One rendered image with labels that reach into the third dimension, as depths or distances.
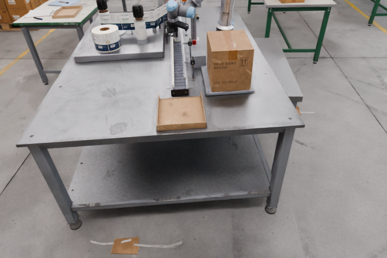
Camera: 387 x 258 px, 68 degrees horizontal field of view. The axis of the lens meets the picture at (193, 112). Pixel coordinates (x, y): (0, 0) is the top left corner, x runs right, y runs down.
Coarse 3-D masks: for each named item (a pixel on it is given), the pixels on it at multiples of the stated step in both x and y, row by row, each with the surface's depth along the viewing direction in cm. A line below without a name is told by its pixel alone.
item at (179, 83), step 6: (174, 42) 230; (180, 42) 229; (174, 48) 220; (180, 48) 220; (174, 54) 212; (180, 54) 211; (174, 60) 204; (180, 60) 203; (174, 66) 197; (180, 66) 196; (174, 72) 190; (180, 72) 190; (174, 78) 183; (180, 78) 183; (174, 84) 178; (180, 84) 177
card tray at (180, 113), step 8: (200, 96) 174; (160, 104) 169; (168, 104) 168; (176, 104) 168; (184, 104) 168; (192, 104) 168; (200, 104) 167; (160, 112) 162; (168, 112) 162; (176, 112) 162; (184, 112) 162; (192, 112) 161; (200, 112) 161; (160, 120) 156; (168, 120) 156; (176, 120) 156; (184, 120) 156; (192, 120) 156; (200, 120) 155; (160, 128) 149; (168, 128) 149; (176, 128) 150; (184, 128) 150; (192, 128) 151
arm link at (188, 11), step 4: (188, 4) 198; (180, 8) 193; (184, 8) 193; (188, 8) 193; (192, 8) 193; (180, 12) 194; (184, 12) 194; (188, 12) 193; (192, 12) 193; (180, 16) 198; (184, 16) 196; (188, 16) 195; (192, 16) 195
